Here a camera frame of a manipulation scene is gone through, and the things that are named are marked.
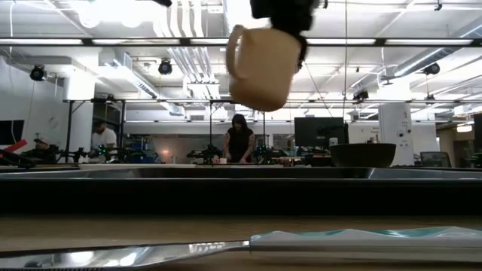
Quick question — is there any black metal stand frame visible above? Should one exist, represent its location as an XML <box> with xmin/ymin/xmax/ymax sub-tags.
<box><xmin>63</xmin><ymin>98</ymin><xmax>126</xmax><ymax>163</ymax></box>

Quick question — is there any red flat object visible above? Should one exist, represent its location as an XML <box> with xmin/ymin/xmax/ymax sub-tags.
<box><xmin>0</xmin><ymin>139</ymin><xmax>29</xmax><ymax>154</ymax></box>

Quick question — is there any orange mug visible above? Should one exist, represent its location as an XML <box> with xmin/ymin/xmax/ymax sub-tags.
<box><xmin>225</xmin><ymin>24</ymin><xmax>302</xmax><ymax>113</ymax></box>

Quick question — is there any black bowl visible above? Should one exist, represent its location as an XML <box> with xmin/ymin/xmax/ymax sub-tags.
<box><xmin>329</xmin><ymin>142</ymin><xmax>397</xmax><ymax>169</ymax></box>

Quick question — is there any white column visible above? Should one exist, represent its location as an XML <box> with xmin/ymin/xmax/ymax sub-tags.
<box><xmin>378</xmin><ymin>103</ymin><xmax>415</xmax><ymax>166</ymax></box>

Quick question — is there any black computer monitor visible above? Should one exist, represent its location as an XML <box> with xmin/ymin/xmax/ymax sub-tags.
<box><xmin>294</xmin><ymin>117</ymin><xmax>349</xmax><ymax>150</ymax></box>

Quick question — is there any knife with teal patterned handle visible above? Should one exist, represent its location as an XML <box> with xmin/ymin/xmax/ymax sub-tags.
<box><xmin>0</xmin><ymin>225</ymin><xmax>482</xmax><ymax>270</ymax></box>

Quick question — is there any black wall screen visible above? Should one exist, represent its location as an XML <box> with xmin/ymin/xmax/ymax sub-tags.
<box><xmin>0</xmin><ymin>120</ymin><xmax>26</xmax><ymax>146</ymax></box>

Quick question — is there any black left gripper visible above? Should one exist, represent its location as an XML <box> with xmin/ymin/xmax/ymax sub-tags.
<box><xmin>250</xmin><ymin>0</ymin><xmax>321</xmax><ymax>73</ymax></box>

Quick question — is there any thin hanging black cable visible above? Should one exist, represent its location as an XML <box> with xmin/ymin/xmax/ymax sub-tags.
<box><xmin>343</xmin><ymin>0</ymin><xmax>349</xmax><ymax>121</ymax></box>

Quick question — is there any person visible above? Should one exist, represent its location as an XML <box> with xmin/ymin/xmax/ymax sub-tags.
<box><xmin>221</xmin><ymin>114</ymin><xmax>257</xmax><ymax>165</ymax></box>
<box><xmin>90</xmin><ymin>120</ymin><xmax>118</xmax><ymax>163</ymax></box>
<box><xmin>22</xmin><ymin>137</ymin><xmax>57</xmax><ymax>165</ymax></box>

